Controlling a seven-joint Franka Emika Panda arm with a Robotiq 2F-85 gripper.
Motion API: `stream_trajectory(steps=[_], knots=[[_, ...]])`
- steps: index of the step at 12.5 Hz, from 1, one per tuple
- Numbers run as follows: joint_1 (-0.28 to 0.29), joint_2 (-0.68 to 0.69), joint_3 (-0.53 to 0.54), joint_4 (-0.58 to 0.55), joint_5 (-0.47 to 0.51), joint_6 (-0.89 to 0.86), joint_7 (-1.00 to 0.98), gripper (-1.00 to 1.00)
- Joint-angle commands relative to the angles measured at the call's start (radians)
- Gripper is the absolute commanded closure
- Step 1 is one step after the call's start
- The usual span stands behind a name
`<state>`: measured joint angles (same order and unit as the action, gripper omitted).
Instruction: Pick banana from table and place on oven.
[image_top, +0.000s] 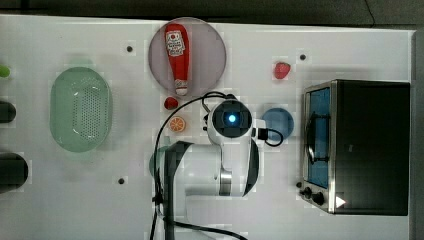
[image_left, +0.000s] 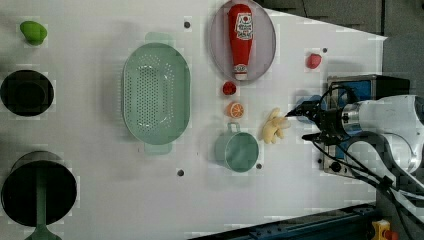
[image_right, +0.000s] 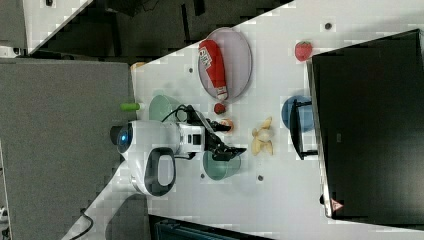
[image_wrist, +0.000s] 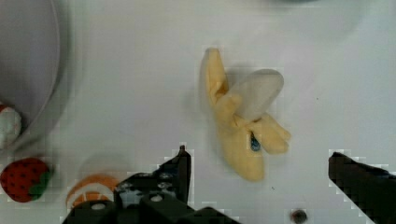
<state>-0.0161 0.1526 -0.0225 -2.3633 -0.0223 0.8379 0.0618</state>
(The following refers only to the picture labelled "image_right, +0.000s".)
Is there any black toaster oven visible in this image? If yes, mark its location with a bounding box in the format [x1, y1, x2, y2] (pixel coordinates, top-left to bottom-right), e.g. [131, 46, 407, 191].
[289, 29, 424, 230]

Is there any green marker pen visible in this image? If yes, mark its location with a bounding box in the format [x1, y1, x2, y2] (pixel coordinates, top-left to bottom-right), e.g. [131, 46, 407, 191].
[120, 103, 145, 112]

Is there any plush peeled banana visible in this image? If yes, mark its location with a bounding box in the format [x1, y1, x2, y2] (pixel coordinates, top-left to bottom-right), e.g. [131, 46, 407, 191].
[251, 117, 273, 156]

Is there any large red strawberry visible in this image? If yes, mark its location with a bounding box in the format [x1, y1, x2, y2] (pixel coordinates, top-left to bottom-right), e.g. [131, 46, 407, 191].
[295, 41, 313, 61]

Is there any grey round plate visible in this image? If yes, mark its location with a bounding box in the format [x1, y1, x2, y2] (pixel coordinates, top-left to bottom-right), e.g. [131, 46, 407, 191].
[198, 27, 252, 101]

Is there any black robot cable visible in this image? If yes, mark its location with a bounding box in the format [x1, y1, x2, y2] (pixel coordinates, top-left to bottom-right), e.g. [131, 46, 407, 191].
[161, 103, 188, 124]

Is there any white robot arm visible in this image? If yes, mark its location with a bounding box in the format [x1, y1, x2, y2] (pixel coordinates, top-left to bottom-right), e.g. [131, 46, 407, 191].
[110, 105, 245, 197]

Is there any blue bowl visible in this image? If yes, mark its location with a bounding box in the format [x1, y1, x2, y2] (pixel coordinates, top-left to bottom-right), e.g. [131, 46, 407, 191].
[281, 95, 314, 133]

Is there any orange slice toy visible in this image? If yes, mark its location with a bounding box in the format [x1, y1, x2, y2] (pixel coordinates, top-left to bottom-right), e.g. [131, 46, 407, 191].
[221, 118, 234, 133]

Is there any small red strawberry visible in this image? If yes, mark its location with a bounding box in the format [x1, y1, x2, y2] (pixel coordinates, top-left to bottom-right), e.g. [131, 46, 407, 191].
[214, 103, 226, 115]

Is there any teal green cup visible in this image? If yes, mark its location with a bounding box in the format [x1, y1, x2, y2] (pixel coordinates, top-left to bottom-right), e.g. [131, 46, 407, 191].
[203, 151, 241, 181]

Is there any red plush ketchup bottle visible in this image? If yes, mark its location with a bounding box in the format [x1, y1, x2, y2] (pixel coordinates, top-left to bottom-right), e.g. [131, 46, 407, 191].
[198, 39, 228, 101]

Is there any green colander basket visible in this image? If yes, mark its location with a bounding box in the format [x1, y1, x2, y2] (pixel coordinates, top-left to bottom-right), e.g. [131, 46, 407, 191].
[149, 95, 187, 122]

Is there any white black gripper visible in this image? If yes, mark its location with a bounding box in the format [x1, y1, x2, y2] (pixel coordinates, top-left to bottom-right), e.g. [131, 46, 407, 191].
[177, 105, 246, 161]

